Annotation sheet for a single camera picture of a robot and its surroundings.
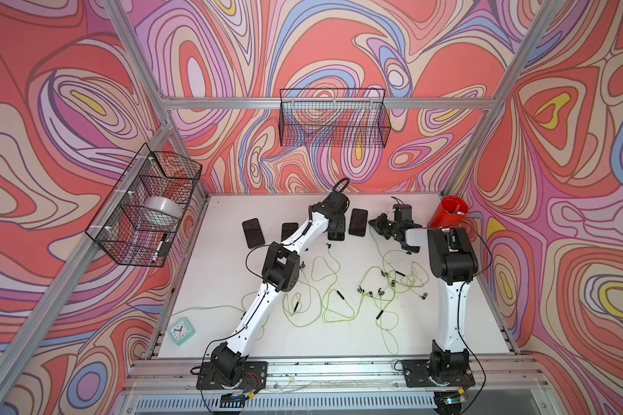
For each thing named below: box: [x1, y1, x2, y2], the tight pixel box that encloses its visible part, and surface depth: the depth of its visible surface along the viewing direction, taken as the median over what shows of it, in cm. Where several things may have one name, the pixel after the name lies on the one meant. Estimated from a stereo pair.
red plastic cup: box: [427, 196, 469, 229], surface depth 101 cm
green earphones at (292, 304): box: [282, 264, 323, 328], surface depth 88 cm
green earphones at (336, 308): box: [310, 243, 365, 323], surface depth 90 cm
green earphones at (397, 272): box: [357, 228, 430, 356], surface depth 93 cm
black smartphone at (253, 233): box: [242, 217, 265, 249], surface depth 107 cm
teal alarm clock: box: [167, 317, 196, 346], surface depth 82 cm
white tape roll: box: [141, 195, 182, 226], surface depth 73 cm
